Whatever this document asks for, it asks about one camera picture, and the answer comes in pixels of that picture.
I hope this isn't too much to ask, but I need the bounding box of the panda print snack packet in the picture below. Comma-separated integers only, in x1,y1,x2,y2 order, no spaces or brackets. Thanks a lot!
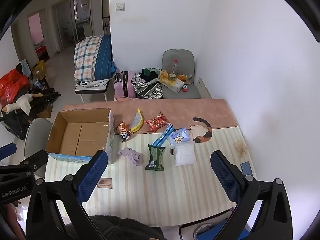
116,121,133,143

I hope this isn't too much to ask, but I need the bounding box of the blue phone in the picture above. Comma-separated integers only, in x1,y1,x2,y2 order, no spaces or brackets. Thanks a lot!
240,161,253,176

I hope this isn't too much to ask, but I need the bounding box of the glass sliding door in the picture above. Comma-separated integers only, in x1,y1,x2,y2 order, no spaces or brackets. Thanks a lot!
51,0,93,53

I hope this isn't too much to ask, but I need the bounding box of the pink bag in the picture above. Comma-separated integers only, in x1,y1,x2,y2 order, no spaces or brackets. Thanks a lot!
114,94,140,102

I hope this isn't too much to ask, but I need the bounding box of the white tissue pack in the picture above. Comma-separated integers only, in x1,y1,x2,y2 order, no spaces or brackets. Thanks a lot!
165,77,185,93

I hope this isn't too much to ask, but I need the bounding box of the blue striped folded bedding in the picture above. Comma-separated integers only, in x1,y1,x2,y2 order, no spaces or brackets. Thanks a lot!
94,34,118,80

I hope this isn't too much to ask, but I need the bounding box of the patterned tote bag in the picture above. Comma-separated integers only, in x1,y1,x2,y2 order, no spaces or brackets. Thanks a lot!
131,67,164,100

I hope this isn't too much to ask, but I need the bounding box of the white board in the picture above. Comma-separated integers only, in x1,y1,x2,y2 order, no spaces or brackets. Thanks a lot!
197,77,213,100

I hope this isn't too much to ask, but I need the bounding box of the black clothing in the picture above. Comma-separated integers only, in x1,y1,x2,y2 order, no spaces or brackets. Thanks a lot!
139,69,160,83

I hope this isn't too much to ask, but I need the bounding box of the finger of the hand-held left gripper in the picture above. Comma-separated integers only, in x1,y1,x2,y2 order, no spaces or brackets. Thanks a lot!
0,142,17,161
0,149,49,175

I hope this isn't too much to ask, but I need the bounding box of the pink suitcase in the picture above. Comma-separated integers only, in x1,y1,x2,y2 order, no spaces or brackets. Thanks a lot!
114,70,137,98

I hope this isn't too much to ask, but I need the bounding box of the black folded stroller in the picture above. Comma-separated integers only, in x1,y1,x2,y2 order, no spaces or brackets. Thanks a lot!
0,80,62,140

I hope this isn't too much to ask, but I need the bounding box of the red snack packet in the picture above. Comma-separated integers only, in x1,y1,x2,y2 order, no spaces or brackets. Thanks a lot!
144,111,170,133

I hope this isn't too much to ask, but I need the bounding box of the small brown cardboard box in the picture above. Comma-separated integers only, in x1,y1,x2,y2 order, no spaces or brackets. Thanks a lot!
36,103,53,119

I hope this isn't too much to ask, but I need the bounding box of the purple cloth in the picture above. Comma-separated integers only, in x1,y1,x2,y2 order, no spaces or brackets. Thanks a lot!
117,147,142,167

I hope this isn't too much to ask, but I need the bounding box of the long blue packet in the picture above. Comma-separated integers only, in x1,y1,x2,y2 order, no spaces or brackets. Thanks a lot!
152,123,175,147

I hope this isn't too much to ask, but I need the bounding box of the red plastic bag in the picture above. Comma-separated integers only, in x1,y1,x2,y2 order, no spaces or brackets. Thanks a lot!
0,69,30,100

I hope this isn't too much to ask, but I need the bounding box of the black white checked sheet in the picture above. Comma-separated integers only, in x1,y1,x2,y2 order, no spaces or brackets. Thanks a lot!
75,78,112,88

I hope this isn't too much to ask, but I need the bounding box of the person's dark fleece clothing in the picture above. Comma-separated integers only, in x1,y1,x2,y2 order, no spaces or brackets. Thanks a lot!
85,215,165,240

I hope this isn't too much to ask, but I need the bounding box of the light blue cloth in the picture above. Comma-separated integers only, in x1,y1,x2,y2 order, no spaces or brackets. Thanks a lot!
20,59,32,77

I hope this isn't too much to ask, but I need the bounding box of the white frame bench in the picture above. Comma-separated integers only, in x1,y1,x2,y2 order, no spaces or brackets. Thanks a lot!
75,79,113,103

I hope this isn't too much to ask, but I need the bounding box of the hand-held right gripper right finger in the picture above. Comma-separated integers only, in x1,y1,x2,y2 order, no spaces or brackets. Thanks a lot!
210,150,293,240

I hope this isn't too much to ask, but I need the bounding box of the grey plastic chair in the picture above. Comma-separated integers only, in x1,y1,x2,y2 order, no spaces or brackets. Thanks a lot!
24,117,54,178

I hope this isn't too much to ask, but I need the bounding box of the plaid folded bedding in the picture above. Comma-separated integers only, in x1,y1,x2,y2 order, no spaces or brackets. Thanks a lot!
74,35,104,82

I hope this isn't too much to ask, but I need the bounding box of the white goose plush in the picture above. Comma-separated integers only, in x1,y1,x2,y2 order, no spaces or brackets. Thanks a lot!
2,93,43,116

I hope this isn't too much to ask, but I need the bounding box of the grey padded chair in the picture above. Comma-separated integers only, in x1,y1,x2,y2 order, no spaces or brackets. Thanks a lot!
161,49,202,100

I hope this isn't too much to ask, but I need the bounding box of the white plastic bag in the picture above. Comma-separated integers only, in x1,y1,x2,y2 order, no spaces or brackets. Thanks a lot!
172,141,196,167

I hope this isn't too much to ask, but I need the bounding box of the green snack packet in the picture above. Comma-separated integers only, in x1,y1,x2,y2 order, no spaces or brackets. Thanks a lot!
145,144,166,172

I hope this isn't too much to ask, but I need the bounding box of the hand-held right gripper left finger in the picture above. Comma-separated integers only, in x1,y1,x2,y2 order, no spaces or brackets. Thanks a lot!
26,150,109,240

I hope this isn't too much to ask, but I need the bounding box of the yellow plastic bag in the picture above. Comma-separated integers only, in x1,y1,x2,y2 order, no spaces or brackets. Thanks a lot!
159,70,173,84

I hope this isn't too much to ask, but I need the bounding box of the blue tissue pack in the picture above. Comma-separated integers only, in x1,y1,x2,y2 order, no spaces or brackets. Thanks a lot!
167,127,190,146

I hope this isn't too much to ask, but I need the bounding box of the yellow cardboard box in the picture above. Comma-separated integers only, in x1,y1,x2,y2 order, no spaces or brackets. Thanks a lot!
32,60,47,79

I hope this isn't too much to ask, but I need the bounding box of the small beige fluffy object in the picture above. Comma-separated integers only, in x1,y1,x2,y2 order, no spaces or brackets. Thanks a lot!
234,141,248,157

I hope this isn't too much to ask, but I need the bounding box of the yellow banana shaped pouch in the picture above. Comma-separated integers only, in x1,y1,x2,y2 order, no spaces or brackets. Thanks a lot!
129,108,145,132

